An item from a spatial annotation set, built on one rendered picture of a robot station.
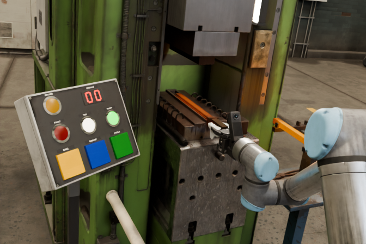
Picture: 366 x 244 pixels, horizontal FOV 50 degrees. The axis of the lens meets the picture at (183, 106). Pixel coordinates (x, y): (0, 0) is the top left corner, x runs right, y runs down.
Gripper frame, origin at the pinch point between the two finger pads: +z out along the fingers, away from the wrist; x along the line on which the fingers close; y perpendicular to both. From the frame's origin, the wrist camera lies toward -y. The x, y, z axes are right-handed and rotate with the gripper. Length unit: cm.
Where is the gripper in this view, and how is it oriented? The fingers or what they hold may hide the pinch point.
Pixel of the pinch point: (214, 122)
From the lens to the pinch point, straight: 162.8
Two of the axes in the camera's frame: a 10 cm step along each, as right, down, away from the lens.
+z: -4.4, -3.4, 8.3
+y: -1.0, 9.4, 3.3
